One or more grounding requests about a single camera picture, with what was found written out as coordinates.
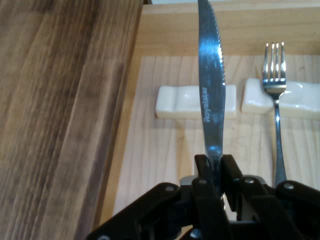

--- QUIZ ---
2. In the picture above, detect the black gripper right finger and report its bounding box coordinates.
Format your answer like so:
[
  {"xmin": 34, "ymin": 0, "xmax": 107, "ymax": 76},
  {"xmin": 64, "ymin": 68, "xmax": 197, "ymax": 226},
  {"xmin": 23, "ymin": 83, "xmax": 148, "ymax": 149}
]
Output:
[{"xmin": 221, "ymin": 154, "xmax": 320, "ymax": 240}]

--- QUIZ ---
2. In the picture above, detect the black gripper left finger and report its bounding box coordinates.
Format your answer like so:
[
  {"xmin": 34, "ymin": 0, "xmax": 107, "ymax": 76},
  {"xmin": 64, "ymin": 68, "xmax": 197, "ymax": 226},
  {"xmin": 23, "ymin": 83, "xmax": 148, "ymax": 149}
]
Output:
[{"xmin": 86, "ymin": 154, "xmax": 233, "ymax": 240}]

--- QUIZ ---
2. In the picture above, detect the steel table knife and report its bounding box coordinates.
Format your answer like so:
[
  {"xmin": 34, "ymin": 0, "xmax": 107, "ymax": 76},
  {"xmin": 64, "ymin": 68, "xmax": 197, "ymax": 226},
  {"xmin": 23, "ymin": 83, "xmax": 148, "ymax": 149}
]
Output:
[{"xmin": 197, "ymin": 0, "xmax": 227, "ymax": 197}]

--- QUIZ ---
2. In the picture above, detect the white ceramic cutlery rest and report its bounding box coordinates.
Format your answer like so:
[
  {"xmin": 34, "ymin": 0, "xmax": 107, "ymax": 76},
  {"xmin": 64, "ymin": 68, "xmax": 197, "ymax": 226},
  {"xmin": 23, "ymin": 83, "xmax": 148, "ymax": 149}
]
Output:
[
  {"xmin": 155, "ymin": 84, "xmax": 238, "ymax": 120},
  {"xmin": 241, "ymin": 77, "xmax": 320, "ymax": 120}
]

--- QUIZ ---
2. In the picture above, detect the steel fork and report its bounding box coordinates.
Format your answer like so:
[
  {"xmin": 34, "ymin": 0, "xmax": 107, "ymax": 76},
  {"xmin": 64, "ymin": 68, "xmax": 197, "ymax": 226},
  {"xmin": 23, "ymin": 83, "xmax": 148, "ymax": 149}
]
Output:
[{"xmin": 261, "ymin": 41, "xmax": 288, "ymax": 187}]

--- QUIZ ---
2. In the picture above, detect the dark wooden cabinet box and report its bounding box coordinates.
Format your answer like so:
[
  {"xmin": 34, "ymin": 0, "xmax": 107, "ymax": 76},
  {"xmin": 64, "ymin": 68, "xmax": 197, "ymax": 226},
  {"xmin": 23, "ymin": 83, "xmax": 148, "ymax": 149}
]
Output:
[{"xmin": 0, "ymin": 0, "xmax": 153, "ymax": 240}]

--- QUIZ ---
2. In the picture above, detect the light wooden drawer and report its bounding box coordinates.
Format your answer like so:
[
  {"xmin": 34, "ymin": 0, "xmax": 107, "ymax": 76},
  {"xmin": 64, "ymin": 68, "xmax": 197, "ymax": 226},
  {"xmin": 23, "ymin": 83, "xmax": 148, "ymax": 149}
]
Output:
[{"xmin": 99, "ymin": 0, "xmax": 320, "ymax": 226}]

